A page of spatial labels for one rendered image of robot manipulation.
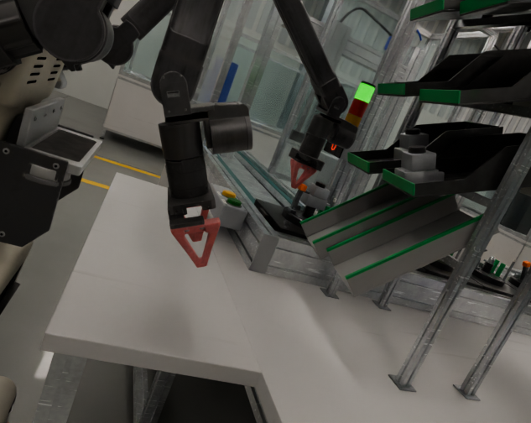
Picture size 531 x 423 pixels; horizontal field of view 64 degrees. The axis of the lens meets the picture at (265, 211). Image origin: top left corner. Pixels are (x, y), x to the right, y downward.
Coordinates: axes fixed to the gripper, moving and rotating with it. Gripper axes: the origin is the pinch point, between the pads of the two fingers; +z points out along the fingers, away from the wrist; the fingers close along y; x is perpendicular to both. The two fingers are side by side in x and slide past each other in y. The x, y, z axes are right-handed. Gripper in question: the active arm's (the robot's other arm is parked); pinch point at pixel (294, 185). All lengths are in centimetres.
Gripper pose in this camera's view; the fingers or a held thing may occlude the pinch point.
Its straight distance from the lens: 117.3
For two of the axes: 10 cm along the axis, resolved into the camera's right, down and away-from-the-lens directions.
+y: -2.9, -3.4, 8.9
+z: -3.8, 9.0, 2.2
